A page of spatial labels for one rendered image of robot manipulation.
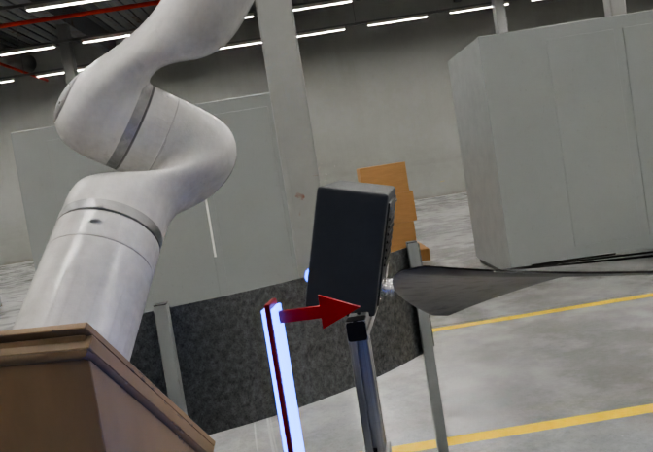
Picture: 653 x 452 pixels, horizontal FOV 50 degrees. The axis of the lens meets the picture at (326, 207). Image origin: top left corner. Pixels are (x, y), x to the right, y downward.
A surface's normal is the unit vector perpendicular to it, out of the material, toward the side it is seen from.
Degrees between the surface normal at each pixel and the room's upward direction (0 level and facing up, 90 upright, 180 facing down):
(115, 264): 65
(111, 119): 104
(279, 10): 90
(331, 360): 90
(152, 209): 78
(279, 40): 90
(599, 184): 90
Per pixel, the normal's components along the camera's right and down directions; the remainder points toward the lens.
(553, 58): 0.03, 0.05
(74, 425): -0.26, 0.09
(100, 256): 0.40, -0.56
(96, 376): 0.95, -0.14
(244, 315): 0.40, -0.01
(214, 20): 0.45, 0.47
